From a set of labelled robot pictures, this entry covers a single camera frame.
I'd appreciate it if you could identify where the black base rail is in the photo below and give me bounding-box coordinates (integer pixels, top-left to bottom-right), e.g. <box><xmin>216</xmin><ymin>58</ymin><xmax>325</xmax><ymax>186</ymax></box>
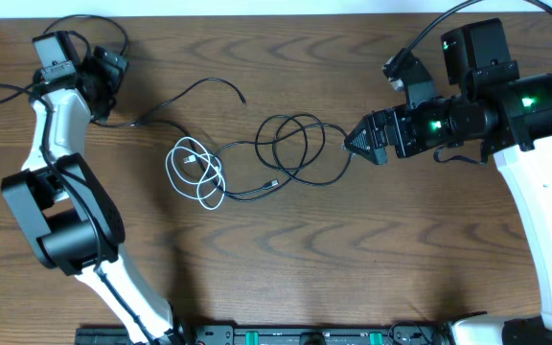
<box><xmin>74</xmin><ymin>324</ymin><xmax>454</xmax><ymax>345</ymax></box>

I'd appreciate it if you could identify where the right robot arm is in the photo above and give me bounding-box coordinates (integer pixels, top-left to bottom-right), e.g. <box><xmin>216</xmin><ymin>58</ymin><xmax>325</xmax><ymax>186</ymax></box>
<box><xmin>344</xmin><ymin>19</ymin><xmax>552</xmax><ymax>344</ymax></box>

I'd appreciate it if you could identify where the white usb cable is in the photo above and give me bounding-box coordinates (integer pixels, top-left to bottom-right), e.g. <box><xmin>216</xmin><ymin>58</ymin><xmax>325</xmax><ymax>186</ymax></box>
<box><xmin>164</xmin><ymin>136</ymin><xmax>227</xmax><ymax>212</ymax></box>

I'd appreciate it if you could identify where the left camera cable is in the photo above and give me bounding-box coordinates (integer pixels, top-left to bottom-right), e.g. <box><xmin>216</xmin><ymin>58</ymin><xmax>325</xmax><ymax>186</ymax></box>
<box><xmin>0</xmin><ymin>13</ymin><xmax>162</xmax><ymax>345</ymax></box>

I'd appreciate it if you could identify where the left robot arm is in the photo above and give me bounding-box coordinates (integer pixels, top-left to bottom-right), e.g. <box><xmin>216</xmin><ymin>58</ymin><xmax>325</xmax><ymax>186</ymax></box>
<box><xmin>1</xmin><ymin>31</ymin><xmax>196</xmax><ymax>344</ymax></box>

